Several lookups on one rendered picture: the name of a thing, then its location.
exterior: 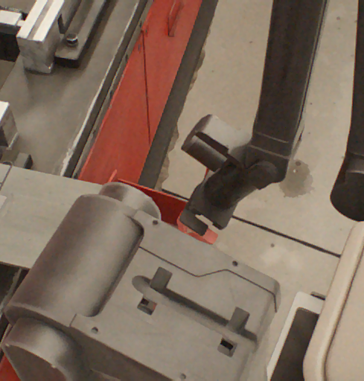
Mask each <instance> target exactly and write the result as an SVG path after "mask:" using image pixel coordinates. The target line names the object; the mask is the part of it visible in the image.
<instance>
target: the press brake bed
mask: <svg viewBox="0 0 364 381"><path fill-rule="evenodd" d="M174 1H175V0H146V2H145V4H144V7H143V9H142V11H141V14H140V16H139V18H138V21H137V23H136V25H135V29H134V31H133V32H132V36H131V37H130V40H129V42H128V44H127V47H126V49H125V52H124V54H123V57H122V59H121V62H120V63H119V64H118V67H117V69H116V71H115V74H114V76H113V78H112V81H111V83H110V86H109V88H108V91H107V93H106V96H105V98H104V99H103V103H102V104H101V107H100V109H99V113H98V115H97V117H96V119H95V122H94V123H93V124H92V127H91V129H90V131H89V134H88V136H87V138H86V142H85V144H84V146H83V149H82V151H81V153H80V156H79V158H78V160H77V163H76V165H75V168H74V170H73V173H72V175H71V177H70V179H76V180H80V181H84V182H91V183H95V184H99V185H105V184H106V183H107V182H108V181H109V179H110V177H111V175H112V174H113V172H114V170H117V173H118V178H119V179H123V180H125V181H128V182H132V183H135V184H137V185H141V186H144V187H147V188H152V189H154V190H155V186H156V183H157V181H158V178H159V174H160V172H161V169H162V165H163V162H164V160H165V156H166V154H167V150H168V147H169V145H170V141H171V138H172V135H173V131H175V128H176V125H177V123H178V120H179V116H180V114H181V111H182V107H183V104H184V102H185V98H186V95H187V93H188V89H189V86H190V83H191V79H192V77H193V74H194V70H195V68H196V65H197V62H198V59H199V55H200V52H202V48H203V46H204V43H205V39H206V37H207V34H208V30H209V27H210V24H211V20H212V19H213V16H214V12H215V10H216V7H217V3H218V1H219V0H182V4H185V2H187V6H186V8H185V11H184V13H183V16H182V19H181V22H180V23H179V27H178V30H177V32H176V35H175V37H171V36H167V17H168V15H169V12H170V9H171V8H172V5H173V2H174ZM12 328H13V325H12V324H11V323H10V322H9V321H8V323H7V324H6V326H5V329H4V331H3V334H2V336H1V339H0V381H21V380H20V379H19V377H18V376H17V374H16V372H15V371H14V369H13V367H12V365H11V364H10V361H9V359H8V358H7V356H6V354H4V352H3V350H2V349H1V345H2V343H3V342H4V340H5V339H6V338H7V337H8V335H9V334H10V331H11V330H12Z"/></svg>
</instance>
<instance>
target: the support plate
mask: <svg viewBox="0 0 364 381"><path fill-rule="evenodd" d="M9 167H10V166H7V164H0V182H2V181H3V179H4V177H5V175H6V173H7V171H8V169H9ZM0 185H1V184H0ZM102 187H103V185H99V184H95V183H91V182H84V181H80V180H76V179H70V178H66V177H62V176H55V175H51V174H47V173H41V172H36V171H32V170H26V169H22V168H18V167H12V169H11V171H10V172H9V173H8V176H7V178H6V180H5V182H4V184H3V186H2V188H1V190H0V196H5V197H7V196H8V194H9V193H10V192H11V193H12V195H13V198H14V201H13V203H12V205H11V206H10V207H9V208H8V210H7V212H6V213H5V215H4V217H3V218H2V221H1V222H0V264H4V265H8V266H14V267H17V268H21V269H26V270H30V269H31V267H32V265H33V264H34V262H35V261H36V259H37V258H38V257H39V256H40V255H41V253H42V251H43V250H44V248H45V246H46V244H47V243H48V241H49V240H50V239H51V237H52V235H53V234H54V232H55V231H56V230H57V228H58V226H59V224H60V223H61V222H62V220H63V217H64V216H65V215H66V214H67V213H68V211H69V210H70V208H71V207H72V205H73V204H74V202H75V200H76V199H77V198H78V197H79V196H82V195H85V194H99V191H100V189H101V188H102Z"/></svg>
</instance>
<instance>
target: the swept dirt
mask: <svg viewBox="0 0 364 381"><path fill-rule="evenodd" d="M214 14H215V13H214ZM213 19H214V16H213ZM213 19H212V20H211V24H210V27H209V30H208V34H207V37H206V39H205V43H204V46H203V48H202V52H200V55H199V59H198V62H197V65H196V68H195V70H194V74H193V77H192V79H191V83H190V86H189V89H188V93H189V91H190V90H192V88H193V87H194V81H195V80H196V78H197V72H198V70H199V68H200V67H202V64H203V61H204V59H205V55H206V54H205V46H206V43H207V38H208V37H209V36H210V34H211V26H212V23H213ZM188 93H187V95H186V98H185V101H186V100H187V96H188ZM184 105H185V102H184V104H183V107H182V111H181V114H182V112H183V109H184ZM181 114H180V116H181ZM180 116H179V117H180ZM178 138H179V130H178V124H177V125H176V128H175V131H173V135H172V138H171V141H170V145H169V147H168V150H167V154H166V156H165V160H164V162H163V165H162V169H161V172H160V174H159V178H158V181H157V183H156V186H155V190H157V191H162V183H163V181H164V180H166V179H167V178H168V167H169V164H170V161H169V158H168V156H167V155H168V153H169V152H170V151H171V150H172V149H173V148H175V146H176V142H177V140H178Z"/></svg>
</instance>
